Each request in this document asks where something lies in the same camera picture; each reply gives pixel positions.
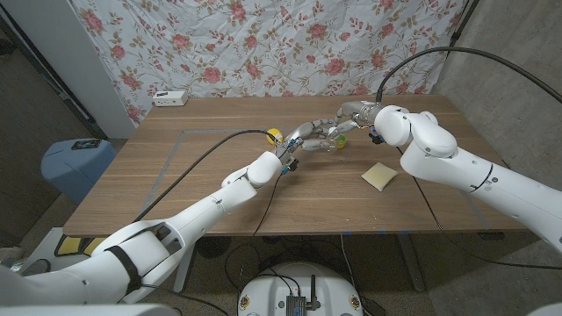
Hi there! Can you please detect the grey white sneaker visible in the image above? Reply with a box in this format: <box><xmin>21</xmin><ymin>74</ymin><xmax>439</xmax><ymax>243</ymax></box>
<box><xmin>19</xmin><ymin>258</ymin><xmax>52</xmax><ymax>277</ymax></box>

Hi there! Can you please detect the white table leg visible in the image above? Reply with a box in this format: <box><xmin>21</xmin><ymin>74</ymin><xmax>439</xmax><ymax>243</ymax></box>
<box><xmin>173</xmin><ymin>249</ymin><xmax>197</xmax><ymax>294</ymax></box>

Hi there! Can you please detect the clear medicine bottle white cap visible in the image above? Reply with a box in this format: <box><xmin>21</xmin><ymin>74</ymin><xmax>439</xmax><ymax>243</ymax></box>
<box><xmin>312</xmin><ymin>126</ymin><xmax>339</xmax><ymax>154</ymax></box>

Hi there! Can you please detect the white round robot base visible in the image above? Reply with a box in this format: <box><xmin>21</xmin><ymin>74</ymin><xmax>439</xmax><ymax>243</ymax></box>
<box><xmin>236</xmin><ymin>262</ymin><xmax>364</xmax><ymax>316</ymax></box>

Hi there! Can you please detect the blue grey bin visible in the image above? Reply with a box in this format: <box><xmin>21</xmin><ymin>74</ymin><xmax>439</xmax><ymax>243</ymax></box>
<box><xmin>40</xmin><ymin>138</ymin><xmax>118</xmax><ymax>205</ymax></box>

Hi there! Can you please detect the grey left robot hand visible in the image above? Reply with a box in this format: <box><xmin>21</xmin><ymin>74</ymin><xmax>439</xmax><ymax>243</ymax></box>
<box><xmin>274</xmin><ymin>118</ymin><xmax>337</xmax><ymax>166</ymax></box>

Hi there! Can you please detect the arm thick black cable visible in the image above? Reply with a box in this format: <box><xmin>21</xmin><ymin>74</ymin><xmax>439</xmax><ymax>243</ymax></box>
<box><xmin>130</xmin><ymin>128</ymin><xmax>282</xmax><ymax>224</ymax></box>
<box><xmin>375</xmin><ymin>46</ymin><xmax>562</xmax><ymax>105</ymax></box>

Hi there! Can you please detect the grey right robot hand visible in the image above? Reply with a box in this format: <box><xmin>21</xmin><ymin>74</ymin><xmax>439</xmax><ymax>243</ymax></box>
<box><xmin>327</xmin><ymin>100</ymin><xmax>383</xmax><ymax>140</ymax></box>

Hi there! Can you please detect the black stand pole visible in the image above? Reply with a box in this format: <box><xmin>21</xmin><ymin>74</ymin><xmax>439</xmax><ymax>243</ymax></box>
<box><xmin>446</xmin><ymin>0</ymin><xmax>480</xmax><ymax>56</ymax></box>

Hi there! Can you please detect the grey table leg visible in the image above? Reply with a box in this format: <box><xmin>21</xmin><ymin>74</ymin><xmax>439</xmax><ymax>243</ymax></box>
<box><xmin>397</xmin><ymin>234</ymin><xmax>427</xmax><ymax>293</ymax></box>

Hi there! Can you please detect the left wrist thin black cable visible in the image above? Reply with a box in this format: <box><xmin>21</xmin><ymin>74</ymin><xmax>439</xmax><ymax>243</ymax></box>
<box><xmin>252</xmin><ymin>171</ymin><xmax>285</xmax><ymax>238</ymax></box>

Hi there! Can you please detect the white power strip box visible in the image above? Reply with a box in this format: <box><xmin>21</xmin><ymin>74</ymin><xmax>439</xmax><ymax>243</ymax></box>
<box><xmin>152</xmin><ymin>90</ymin><xmax>190</xmax><ymax>108</ymax></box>

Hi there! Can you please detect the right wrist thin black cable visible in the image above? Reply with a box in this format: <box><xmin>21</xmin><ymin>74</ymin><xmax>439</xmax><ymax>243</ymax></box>
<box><xmin>394</xmin><ymin>145</ymin><xmax>562</xmax><ymax>271</ymax></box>

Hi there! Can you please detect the left arm thick black cable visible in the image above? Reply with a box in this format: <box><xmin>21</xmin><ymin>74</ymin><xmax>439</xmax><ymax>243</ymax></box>
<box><xmin>130</xmin><ymin>128</ymin><xmax>282</xmax><ymax>224</ymax></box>

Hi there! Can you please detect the black flat device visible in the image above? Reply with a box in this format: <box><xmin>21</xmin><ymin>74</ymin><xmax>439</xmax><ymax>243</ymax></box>
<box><xmin>70</xmin><ymin>138</ymin><xmax>103</xmax><ymax>151</ymax></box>

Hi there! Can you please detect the right arm thick black cable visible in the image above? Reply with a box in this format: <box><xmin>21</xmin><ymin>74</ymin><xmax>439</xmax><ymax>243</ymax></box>
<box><xmin>375</xmin><ymin>46</ymin><xmax>562</xmax><ymax>105</ymax></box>

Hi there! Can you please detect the black antenna module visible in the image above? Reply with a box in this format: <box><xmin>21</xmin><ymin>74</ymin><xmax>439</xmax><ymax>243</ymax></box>
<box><xmin>285</xmin><ymin>275</ymin><xmax>322</xmax><ymax>316</ymax></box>

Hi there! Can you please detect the black looped floor cable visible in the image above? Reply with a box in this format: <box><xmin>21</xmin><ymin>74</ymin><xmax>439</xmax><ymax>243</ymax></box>
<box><xmin>223</xmin><ymin>243</ymin><xmax>304</xmax><ymax>304</ymax></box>

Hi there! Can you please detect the yellow black floor sticker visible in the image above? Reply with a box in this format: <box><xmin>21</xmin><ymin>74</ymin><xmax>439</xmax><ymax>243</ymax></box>
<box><xmin>54</xmin><ymin>234</ymin><xmax>109</xmax><ymax>258</ymax></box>

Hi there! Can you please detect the wrist thin black cable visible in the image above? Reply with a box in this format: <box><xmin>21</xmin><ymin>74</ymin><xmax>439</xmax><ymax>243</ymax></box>
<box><xmin>252</xmin><ymin>171</ymin><xmax>285</xmax><ymax>238</ymax></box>
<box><xmin>394</xmin><ymin>145</ymin><xmax>562</xmax><ymax>271</ymax></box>

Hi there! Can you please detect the floral print backdrop cloth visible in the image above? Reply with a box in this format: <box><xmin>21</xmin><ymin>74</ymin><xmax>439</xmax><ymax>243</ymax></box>
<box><xmin>68</xmin><ymin>0</ymin><xmax>470</xmax><ymax>127</ymax></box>

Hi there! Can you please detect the grey floor cable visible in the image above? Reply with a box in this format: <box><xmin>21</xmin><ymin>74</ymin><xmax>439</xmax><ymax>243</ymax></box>
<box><xmin>340</xmin><ymin>234</ymin><xmax>365</xmax><ymax>305</ymax></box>

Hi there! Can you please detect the yellow toy lemon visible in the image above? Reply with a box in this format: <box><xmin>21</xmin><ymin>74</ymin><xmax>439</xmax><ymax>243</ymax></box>
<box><xmin>265</xmin><ymin>127</ymin><xmax>285</xmax><ymax>147</ymax></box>

